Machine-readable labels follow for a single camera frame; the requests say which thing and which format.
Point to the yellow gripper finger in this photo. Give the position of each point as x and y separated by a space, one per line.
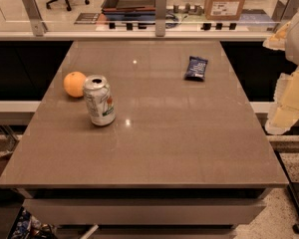
284 112
277 41

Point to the silver green 7up can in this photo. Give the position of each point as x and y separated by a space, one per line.
99 100

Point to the cardboard box with label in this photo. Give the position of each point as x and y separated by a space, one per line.
223 9

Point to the blue snack packet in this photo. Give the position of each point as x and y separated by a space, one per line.
196 69

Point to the orange fruit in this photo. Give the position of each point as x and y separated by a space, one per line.
73 84

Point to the grey table drawer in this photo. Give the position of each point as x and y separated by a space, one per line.
145 211

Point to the colourful items bin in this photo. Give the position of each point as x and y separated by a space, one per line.
26 226

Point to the right metal glass bracket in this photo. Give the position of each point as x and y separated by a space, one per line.
284 11

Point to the metal glass bracket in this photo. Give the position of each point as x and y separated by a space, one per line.
160 12
284 11
38 26

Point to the middle metal glass bracket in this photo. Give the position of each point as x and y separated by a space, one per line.
160 12

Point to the left metal glass bracket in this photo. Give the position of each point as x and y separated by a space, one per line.
38 26

